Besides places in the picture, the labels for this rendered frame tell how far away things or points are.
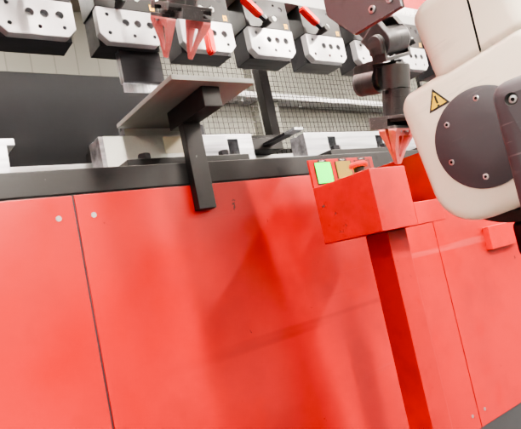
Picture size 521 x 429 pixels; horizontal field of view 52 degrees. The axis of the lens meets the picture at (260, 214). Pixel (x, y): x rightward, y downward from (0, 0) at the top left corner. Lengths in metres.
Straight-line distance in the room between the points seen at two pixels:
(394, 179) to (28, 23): 0.77
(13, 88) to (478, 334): 1.50
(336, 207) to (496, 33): 0.57
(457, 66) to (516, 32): 0.06
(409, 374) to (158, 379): 0.49
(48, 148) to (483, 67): 1.33
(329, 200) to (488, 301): 0.77
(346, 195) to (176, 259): 0.35
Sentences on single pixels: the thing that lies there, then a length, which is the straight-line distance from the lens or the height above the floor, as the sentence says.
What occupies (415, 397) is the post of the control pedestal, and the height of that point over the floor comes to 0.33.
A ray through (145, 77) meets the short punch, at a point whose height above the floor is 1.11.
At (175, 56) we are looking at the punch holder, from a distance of 1.35.
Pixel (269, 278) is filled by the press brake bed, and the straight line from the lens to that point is 1.12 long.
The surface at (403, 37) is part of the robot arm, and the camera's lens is 1.16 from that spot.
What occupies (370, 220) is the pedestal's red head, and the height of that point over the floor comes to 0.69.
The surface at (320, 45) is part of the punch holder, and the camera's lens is 1.59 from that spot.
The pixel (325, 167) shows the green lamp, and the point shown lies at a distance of 1.15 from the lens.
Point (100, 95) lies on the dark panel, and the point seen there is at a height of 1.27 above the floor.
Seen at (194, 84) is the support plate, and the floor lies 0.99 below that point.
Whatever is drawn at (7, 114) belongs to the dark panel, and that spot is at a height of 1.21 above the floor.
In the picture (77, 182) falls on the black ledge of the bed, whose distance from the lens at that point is 0.97.
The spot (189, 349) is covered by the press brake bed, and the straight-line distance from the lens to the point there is 1.02.
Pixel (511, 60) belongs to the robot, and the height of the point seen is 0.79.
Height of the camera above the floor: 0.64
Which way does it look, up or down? 5 degrees up
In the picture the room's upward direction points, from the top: 12 degrees counter-clockwise
